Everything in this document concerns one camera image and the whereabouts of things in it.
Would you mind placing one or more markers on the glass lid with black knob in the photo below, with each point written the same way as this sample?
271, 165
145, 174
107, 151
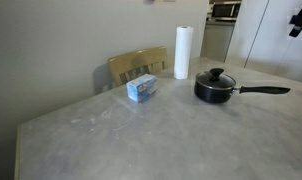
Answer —
224, 80

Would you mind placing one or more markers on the white tall cabinet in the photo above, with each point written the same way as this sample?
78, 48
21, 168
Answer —
267, 36

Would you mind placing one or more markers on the microwave oven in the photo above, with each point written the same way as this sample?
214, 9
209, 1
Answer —
226, 10

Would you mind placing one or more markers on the white paper towel roll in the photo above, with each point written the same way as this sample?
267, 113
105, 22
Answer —
183, 53

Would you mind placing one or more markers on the blue tissue box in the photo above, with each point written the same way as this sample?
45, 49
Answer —
141, 88

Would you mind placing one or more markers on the wooden chair with solid top rail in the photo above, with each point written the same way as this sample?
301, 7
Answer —
137, 60

